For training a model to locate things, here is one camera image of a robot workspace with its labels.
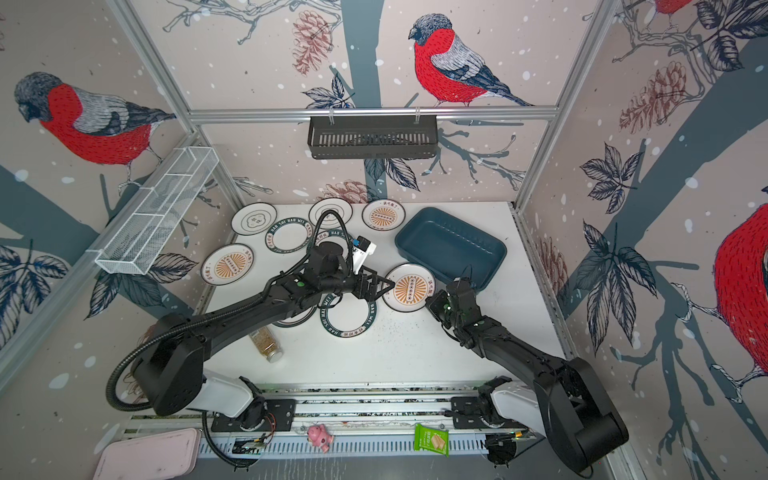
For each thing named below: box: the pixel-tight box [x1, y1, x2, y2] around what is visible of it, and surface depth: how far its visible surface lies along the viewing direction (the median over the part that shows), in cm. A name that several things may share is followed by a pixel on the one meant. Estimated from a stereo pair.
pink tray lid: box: [93, 427, 201, 480], surface depth 68 cm
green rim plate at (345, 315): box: [320, 293, 377, 338], surface depth 90 cm
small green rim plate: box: [264, 217, 313, 254], surface depth 114 cm
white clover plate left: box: [230, 202, 277, 236], surface depth 120 cm
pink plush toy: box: [307, 423, 334, 453], surface depth 70 cm
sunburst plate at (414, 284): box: [382, 262, 436, 313], surface depth 94 cm
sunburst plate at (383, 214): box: [361, 198, 407, 231], surface depth 120 cm
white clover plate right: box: [308, 197, 353, 230], surface depth 124 cm
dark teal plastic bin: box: [395, 207, 508, 291], surface depth 112 cm
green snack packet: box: [413, 423, 450, 457], surface depth 71 cm
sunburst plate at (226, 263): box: [200, 243, 255, 286], surface depth 106 cm
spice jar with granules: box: [249, 326, 284, 363], surface depth 83 cm
